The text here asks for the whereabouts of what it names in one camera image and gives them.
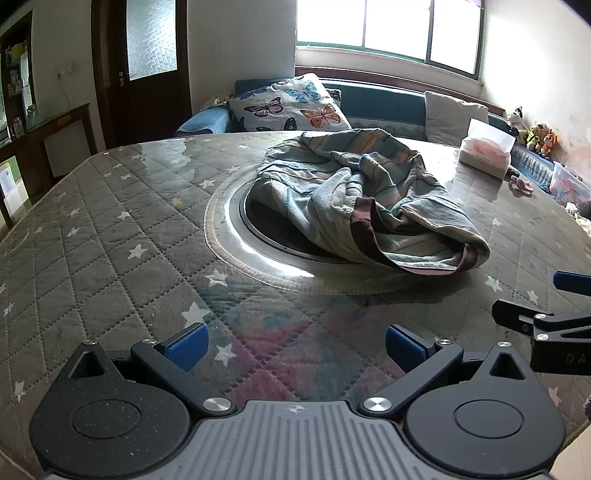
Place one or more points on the round recessed table heater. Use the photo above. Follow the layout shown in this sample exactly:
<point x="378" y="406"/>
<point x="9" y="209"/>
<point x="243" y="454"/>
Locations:
<point x="277" y="226"/>

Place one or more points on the orange plush toy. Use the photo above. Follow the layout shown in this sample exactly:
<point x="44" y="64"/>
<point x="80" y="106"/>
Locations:
<point x="548" y="144"/>

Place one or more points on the blue sofa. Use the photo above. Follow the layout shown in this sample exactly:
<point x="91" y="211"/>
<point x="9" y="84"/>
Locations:
<point x="383" y="106"/>

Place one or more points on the plain grey pillow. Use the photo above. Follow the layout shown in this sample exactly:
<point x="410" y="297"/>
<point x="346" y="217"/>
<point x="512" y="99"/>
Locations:
<point x="452" y="117"/>

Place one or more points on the brown plush toy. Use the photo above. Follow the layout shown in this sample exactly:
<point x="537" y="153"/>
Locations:
<point x="535" y="136"/>

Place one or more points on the green framed window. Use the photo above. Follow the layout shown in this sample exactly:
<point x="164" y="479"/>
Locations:
<point x="392" y="23"/>

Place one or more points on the dark wooden glass door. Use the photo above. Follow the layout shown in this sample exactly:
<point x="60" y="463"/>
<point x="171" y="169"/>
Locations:
<point x="152" y="106"/>

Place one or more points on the white tissue box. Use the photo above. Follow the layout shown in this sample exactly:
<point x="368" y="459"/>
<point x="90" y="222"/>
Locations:
<point x="482" y="159"/>

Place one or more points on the clear plastic storage box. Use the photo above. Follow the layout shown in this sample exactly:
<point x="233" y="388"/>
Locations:
<point x="570" y="184"/>

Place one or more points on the striped blue grey pants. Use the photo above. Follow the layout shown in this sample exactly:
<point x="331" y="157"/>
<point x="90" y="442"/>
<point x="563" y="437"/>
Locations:
<point x="369" y="184"/>

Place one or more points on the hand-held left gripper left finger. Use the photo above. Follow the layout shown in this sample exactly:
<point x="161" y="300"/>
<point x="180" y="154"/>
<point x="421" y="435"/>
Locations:
<point x="187" y="347"/>

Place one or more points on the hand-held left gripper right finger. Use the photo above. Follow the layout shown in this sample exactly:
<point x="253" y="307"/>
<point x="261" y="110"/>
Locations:
<point x="404" y="348"/>

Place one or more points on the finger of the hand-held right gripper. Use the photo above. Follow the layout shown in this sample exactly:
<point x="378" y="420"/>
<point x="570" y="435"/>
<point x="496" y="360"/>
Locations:
<point x="512" y="314"/>
<point x="575" y="281"/>

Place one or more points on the white flat panel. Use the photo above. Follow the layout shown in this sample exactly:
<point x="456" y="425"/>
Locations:
<point x="67" y="150"/>

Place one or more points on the quilted star table cover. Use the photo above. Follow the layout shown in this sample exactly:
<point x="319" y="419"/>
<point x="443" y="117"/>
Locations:
<point x="115" y="230"/>

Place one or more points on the dark wooden shelf cabinet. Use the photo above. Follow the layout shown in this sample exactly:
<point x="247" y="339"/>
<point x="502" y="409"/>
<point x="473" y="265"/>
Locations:
<point x="69" y="117"/>

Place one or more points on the butterfly print pillow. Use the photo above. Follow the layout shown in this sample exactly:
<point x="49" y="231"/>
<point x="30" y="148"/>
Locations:
<point x="295" y="106"/>

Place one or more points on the black and white plush toy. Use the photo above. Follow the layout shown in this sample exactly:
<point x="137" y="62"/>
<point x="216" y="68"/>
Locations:
<point x="516" y="119"/>

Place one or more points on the yellow paper sheet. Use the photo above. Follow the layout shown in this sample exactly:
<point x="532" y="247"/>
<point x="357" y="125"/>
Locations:
<point x="9" y="184"/>

